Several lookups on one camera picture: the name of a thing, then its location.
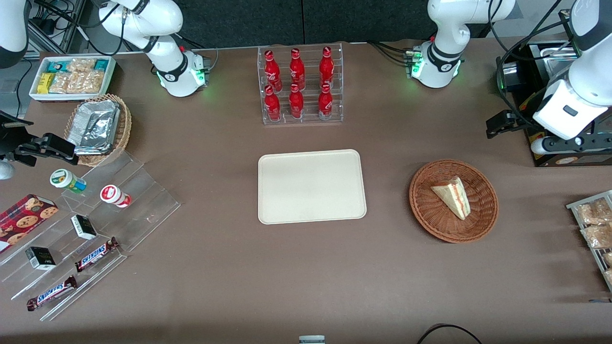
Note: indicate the brown round wicker basket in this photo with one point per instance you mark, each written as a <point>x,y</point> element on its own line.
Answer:
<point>430,215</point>

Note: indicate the yellow snack pack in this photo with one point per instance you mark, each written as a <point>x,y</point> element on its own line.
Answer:
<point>45,83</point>

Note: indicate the green-lidded white drink bottle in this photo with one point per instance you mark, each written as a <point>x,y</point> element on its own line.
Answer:
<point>67,180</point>

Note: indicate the cream plastic tray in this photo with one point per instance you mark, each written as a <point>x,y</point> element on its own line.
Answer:
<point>311,186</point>

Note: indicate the steel food pan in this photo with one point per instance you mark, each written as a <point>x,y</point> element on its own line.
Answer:
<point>557,59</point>

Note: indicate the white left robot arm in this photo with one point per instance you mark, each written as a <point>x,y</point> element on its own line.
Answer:
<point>444,28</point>

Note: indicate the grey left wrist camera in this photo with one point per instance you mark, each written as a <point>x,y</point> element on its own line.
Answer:
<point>538,146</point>

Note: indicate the small black box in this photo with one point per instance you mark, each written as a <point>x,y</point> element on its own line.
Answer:
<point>84,227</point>
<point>40,258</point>

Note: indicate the black hot food warmer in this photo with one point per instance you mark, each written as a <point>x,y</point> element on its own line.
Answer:
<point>530,71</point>

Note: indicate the red tartan cookie box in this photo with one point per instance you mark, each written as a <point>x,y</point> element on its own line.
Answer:
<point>24,220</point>

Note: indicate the clear acrylic bottle rack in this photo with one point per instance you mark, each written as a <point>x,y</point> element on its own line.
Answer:
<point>308,119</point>

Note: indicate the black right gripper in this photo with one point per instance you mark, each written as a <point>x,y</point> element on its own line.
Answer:
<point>10,140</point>

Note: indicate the Snickers chocolate bar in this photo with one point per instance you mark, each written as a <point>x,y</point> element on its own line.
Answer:
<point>95,255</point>
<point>50,293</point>

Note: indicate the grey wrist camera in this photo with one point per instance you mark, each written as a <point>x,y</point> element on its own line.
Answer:
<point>538,146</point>
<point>5,170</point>

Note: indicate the red cola bottle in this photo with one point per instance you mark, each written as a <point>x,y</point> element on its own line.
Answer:
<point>272,107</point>
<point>272,69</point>
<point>296,105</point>
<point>297,69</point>
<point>325,105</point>
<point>326,67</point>

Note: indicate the triangular sandwich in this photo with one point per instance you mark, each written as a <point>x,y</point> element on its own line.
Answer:
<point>453,197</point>

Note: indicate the clear acrylic stepped display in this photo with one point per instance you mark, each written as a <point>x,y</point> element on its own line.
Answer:
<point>143,205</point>

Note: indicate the clear bag of crackers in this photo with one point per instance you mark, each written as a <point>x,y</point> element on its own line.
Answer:
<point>81,65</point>
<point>76,83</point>
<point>59,83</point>
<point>94,82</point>

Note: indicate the red-lidded white drink bottle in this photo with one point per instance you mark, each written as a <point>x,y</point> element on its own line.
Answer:
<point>114,196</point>

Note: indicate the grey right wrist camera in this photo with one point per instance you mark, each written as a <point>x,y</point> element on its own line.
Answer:
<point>5,170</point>

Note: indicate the clear bag of snacks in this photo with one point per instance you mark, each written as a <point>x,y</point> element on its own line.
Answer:
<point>593,212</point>
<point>597,236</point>

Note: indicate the white rectangular snack bin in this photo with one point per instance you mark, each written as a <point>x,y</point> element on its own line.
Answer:
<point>110,71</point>

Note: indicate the light tan wicker basket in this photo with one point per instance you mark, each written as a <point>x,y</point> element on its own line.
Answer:
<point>125,129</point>

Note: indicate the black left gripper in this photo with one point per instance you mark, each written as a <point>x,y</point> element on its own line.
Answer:
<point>522,118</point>

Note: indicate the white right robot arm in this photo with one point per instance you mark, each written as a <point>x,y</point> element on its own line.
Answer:
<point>165,43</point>

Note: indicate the teal snack pack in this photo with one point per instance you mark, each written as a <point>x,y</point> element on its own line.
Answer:
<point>57,65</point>
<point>101,65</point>

